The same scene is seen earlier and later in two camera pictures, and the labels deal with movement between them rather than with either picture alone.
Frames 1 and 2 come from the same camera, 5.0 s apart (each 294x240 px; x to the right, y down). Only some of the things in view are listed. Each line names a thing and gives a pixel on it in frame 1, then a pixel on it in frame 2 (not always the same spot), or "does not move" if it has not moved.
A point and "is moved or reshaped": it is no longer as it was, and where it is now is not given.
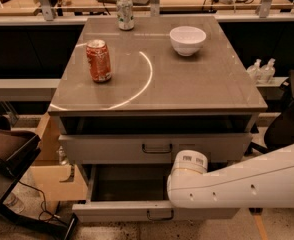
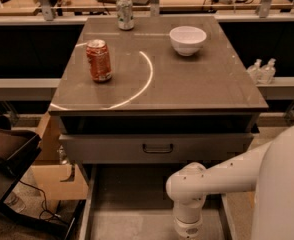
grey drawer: (136, 193) is moved or reshaped
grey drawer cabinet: (140, 96) does not move
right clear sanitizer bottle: (267, 72) does not move
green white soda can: (125, 13) does not move
